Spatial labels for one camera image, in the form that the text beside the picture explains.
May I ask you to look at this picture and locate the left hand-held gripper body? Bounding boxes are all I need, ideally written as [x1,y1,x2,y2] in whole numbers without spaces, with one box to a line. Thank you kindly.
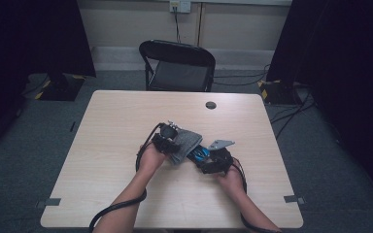
[151,119,182,155]

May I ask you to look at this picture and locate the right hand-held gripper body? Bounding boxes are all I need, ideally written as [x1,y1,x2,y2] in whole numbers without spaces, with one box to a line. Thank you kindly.
[200,139,236,176]

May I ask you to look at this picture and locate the blue toy car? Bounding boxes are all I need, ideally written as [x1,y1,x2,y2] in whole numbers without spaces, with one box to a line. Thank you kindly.
[186,144,212,164]

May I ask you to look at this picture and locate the grey towel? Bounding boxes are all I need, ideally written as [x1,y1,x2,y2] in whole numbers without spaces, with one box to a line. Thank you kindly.
[168,128,204,165]

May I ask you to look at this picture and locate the person's left hand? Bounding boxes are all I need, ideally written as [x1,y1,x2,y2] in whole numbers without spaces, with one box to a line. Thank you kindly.
[138,142,170,179]

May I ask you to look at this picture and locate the person's right hand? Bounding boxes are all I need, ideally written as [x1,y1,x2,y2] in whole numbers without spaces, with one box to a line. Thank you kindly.
[215,166,247,196]

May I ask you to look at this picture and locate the black folding chair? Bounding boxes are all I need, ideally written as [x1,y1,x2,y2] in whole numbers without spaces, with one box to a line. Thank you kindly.
[138,39,217,93]

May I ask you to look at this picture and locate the grey tape strip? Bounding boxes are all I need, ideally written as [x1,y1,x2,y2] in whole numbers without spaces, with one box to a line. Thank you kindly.
[284,194,306,206]
[36,197,62,209]

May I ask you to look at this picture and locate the black yellow-striped stand base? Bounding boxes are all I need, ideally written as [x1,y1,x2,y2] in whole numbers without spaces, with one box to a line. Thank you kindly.
[256,79,302,106]
[34,73,86,102]

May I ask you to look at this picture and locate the black curtain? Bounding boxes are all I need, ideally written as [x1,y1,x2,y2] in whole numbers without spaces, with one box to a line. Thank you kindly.
[266,0,373,208]
[0,0,97,163]

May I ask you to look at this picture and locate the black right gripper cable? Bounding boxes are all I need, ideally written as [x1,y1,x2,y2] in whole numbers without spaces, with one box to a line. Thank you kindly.
[231,157,283,233]

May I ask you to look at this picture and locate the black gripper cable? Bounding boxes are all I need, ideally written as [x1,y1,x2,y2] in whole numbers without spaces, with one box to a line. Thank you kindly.
[88,121,165,233]
[231,157,283,233]

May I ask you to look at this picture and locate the black floor cable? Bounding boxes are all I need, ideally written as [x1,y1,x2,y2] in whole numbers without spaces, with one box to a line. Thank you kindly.
[270,90,315,124]
[213,76,268,87]
[274,106,305,141]

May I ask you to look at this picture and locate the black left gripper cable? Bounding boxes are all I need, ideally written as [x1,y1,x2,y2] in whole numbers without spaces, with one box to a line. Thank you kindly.
[88,121,165,233]

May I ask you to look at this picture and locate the black socket cable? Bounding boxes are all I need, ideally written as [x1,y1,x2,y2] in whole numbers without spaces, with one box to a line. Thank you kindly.
[173,7,182,44]

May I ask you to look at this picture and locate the white wall socket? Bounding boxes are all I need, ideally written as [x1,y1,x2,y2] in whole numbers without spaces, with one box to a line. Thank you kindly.
[169,0,192,14]

